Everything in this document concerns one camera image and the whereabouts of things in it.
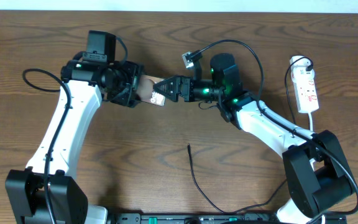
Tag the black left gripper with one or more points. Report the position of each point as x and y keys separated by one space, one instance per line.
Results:
x=134 y=70

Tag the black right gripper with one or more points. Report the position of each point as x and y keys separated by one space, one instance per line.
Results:
x=178 y=83

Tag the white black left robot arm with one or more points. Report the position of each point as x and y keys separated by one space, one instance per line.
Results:
x=45 y=191

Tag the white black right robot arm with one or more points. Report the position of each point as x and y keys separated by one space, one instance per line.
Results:
x=317 y=172

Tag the white power strip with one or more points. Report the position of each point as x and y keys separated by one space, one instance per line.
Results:
x=302 y=76

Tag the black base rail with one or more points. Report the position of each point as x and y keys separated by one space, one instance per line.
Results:
x=136 y=218

